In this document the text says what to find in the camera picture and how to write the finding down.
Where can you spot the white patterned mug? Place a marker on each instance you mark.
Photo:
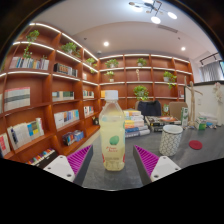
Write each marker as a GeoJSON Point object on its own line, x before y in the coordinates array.
{"type": "Point", "coordinates": [170, 141]}

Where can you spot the grey curtain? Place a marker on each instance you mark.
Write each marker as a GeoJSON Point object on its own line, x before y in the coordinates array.
{"type": "Point", "coordinates": [211, 70]}

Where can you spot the stack of dark books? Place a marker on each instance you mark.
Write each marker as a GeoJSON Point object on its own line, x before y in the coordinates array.
{"type": "Point", "coordinates": [160, 121]}

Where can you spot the round recessed ceiling light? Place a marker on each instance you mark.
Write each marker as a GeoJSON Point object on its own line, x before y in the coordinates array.
{"type": "Point", "coordinates": [183, 48]}
{"type": "Point", "coordinates": [106, 43]}

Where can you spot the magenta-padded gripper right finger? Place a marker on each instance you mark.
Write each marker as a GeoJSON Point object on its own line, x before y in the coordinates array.
{"type": "Point", "coordinates": [165, 166]}

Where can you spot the stack of white books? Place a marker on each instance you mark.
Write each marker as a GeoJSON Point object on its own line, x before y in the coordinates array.
{"type": "Point", "coordinates": [208, 117]}

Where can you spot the stack of colourful books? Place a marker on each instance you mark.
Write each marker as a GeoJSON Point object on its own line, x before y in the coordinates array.
{"type": "Point", "coordinates": [135, 125]}

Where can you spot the branched ceiling lamp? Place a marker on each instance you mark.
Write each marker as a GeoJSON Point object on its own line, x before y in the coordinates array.
{"type": "Point", "coordinates": [154, 8]}

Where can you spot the clear bottle of pale drink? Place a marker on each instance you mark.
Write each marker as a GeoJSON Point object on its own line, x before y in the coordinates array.
{"type": "Point", "coordinates": [112, 133]}

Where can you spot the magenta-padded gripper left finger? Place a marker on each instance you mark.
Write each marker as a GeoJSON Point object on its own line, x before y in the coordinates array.
{"type": "Point", "coordinates": [60, 165]}

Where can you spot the small green white box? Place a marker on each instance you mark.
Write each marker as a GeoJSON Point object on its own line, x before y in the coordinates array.
{"type": "Point", "coordinates": [200, 125]}

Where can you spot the black ceiling track light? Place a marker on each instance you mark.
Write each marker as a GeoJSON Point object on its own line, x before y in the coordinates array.
{"type": "Point", "coordinates": [209, 57]}

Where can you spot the orange wooden shelf unit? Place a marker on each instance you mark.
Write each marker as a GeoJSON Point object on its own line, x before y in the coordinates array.
{"type": "Point", "coordinates": [46, 86]}

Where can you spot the tall white green carton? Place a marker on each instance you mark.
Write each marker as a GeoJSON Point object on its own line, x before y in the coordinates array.
{"type": "Point", "coordinates": [184, 116]}

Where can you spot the brown chair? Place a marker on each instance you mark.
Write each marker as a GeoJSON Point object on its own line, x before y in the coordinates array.
{"type": "Point", "coordinates": [176, 109]}

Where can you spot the flat round red coaster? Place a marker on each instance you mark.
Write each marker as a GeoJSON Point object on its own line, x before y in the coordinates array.
{"type": "Point", "coordinates": [195, 144]}

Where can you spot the ceiling air vent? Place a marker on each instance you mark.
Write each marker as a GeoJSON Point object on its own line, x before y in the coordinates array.
{"type": "Point", "coordinates": [167, 28]}

